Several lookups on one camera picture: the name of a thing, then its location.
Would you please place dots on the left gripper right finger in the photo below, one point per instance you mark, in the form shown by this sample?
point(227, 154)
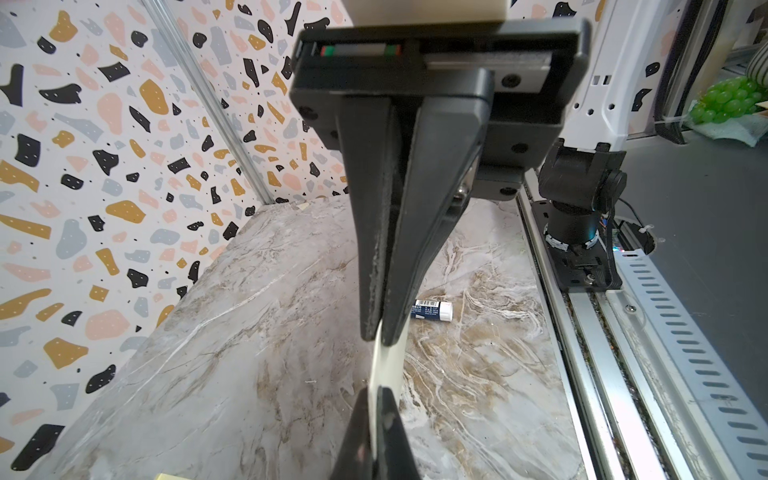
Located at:
point(394, 457)

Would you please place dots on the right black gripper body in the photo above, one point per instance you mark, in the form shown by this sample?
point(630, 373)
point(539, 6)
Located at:
point(360, 89)

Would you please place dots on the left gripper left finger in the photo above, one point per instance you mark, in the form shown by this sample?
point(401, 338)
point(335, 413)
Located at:
point(352, 462)

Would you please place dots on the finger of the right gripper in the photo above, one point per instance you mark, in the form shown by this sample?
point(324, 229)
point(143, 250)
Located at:
point(446, 140)
point(376, 155)

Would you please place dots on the beige letter paper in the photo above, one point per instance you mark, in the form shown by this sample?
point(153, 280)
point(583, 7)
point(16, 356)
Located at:
point(386, 372)

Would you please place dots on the cream envelope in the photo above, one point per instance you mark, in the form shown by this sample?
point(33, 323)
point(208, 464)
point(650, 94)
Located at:
point(165, 476)

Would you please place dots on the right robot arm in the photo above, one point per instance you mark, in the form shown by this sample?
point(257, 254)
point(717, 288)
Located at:
point(581, 178)

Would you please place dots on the blue white glue stick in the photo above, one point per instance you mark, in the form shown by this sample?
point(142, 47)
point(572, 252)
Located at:
point(432, 310)

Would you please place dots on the green ball cluster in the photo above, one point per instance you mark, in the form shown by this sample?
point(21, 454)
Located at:
point(728, 99)

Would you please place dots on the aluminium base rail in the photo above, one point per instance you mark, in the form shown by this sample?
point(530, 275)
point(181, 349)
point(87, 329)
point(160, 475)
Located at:
point(637, 417)

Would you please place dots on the perforated grey cable tray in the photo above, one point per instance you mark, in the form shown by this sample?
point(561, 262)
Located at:
point(733, 419)

